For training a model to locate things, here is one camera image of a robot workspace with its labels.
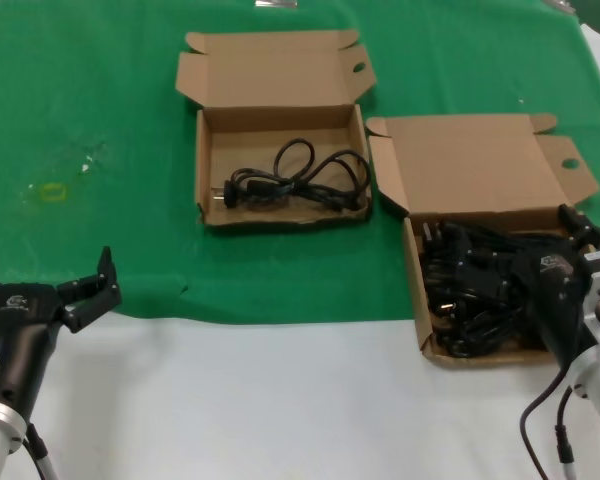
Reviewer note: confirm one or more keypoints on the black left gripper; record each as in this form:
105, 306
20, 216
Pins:
20, 325

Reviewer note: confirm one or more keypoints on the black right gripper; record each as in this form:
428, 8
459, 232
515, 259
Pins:
555, 300

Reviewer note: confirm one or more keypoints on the cardboard box with intact walls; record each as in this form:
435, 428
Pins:
470, 165

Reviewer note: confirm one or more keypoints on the yellow tape square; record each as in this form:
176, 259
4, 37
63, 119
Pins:
44, 192

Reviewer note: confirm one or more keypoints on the green tablecloth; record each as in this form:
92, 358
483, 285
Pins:
130, 100

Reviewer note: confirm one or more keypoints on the small flat metal piece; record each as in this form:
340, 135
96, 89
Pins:
275, 3

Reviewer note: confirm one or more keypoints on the cardboard box with torn wall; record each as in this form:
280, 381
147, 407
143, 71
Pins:
280, 90

